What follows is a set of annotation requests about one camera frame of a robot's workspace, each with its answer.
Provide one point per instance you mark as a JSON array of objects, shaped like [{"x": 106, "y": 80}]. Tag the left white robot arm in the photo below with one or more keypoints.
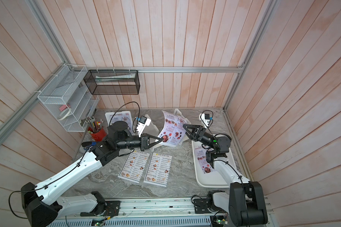
[{"x": 44, "y": 202}]

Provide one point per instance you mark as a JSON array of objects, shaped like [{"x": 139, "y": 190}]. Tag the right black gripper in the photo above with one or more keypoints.
[{"x": 201, "y": 135}]

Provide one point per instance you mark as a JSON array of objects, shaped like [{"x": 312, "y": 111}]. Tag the pink menu sheet in tray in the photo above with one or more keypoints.
[{"x": 201, "y": 159}]

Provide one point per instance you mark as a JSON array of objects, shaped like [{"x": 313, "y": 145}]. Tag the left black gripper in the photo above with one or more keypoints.
[{"x": 152, "y": 144}]

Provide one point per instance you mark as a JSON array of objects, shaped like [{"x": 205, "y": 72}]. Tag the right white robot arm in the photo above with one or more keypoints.
[{"x": 245, "y": 201}]

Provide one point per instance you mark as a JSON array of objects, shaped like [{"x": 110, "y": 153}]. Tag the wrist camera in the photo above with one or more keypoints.
[
  {"x": 142, "y": 123},
  {"x": 206, "y": 119}
]

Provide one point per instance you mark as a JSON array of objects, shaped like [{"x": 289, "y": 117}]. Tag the blue white stapler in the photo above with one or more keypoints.
[{"x": 88, "y": 144}]

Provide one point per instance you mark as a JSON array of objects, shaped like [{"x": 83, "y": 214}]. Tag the white wire wall shelf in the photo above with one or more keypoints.
[{"x": 66, "y": 88}]

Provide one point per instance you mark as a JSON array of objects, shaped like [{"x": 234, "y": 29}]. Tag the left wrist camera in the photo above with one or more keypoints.
[{"x": 142, "y": 123}]

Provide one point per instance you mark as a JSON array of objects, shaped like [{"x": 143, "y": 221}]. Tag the pink new menu sheet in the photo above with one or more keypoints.
[
  {"x": 123, "y": 116},
  {"x": 173, "y": 132}
]

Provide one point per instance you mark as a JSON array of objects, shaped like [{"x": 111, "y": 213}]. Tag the white tape roll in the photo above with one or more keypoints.
[{"x": 64, "y": 114}]

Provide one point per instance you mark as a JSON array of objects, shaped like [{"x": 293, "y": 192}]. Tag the white plastic tray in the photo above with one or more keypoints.
[{"x": 210, "y": 176}]

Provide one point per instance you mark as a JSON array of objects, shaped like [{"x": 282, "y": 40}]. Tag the aluminium rail base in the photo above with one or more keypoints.
[{"x": 133, "y": 207}]

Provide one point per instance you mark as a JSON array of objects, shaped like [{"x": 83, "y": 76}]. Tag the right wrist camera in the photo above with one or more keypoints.
[{"x": 206, "y": 119}]

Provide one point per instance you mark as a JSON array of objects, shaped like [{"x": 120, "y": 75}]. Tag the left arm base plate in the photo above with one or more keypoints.
[{"x": 110, "y": 209}]

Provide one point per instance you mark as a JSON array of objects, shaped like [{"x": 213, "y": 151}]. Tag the red pencil cup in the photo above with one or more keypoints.
[{"x": 96, "y": 129}]

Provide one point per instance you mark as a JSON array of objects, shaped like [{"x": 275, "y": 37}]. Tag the black mesh wall basket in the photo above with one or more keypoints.
[{"x": 112, "y": 82}]

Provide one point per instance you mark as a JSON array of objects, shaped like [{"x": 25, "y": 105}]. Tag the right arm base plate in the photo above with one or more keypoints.
[{"x": 204, "y": 205}]

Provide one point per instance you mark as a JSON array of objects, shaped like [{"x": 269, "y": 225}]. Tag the old dim sum menu sheet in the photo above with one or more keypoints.
[{"x": 159, "y": 169}]

